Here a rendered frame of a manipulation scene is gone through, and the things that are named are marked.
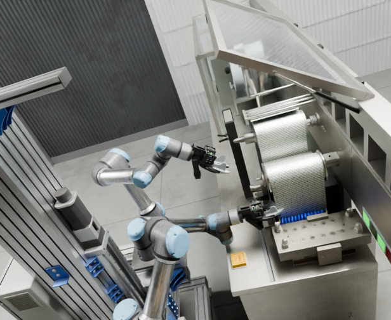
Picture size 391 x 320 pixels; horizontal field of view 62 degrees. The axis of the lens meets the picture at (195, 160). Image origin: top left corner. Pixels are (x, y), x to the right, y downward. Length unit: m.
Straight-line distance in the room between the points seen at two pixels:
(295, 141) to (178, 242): 0.78
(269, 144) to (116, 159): 0.80
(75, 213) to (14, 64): 3.66
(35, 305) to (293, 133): 1.48
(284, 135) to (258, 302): 0.82
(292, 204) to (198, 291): 1.16
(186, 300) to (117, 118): 3.06
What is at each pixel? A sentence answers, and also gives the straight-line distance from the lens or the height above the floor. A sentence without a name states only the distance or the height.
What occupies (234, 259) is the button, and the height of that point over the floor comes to 0.92.
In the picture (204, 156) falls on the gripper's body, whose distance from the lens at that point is 1.42.
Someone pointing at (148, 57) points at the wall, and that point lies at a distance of 4.47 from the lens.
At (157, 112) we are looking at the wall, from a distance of 4.76.
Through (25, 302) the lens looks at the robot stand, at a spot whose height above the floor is 1.14.
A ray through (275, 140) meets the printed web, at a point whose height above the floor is 1.33.
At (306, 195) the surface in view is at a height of 1.14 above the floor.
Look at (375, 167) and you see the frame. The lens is 1.26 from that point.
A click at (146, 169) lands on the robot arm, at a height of 1.51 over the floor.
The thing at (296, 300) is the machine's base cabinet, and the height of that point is 0.73.
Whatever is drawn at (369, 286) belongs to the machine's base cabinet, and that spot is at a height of 0.74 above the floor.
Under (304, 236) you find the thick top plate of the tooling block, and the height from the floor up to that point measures 1.03.
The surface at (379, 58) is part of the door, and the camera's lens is 5.16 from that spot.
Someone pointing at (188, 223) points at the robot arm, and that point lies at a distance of 1.61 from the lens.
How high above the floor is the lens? 2.27
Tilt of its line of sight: 34 degrees down
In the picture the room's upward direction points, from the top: 20 degrees counter-clockwise
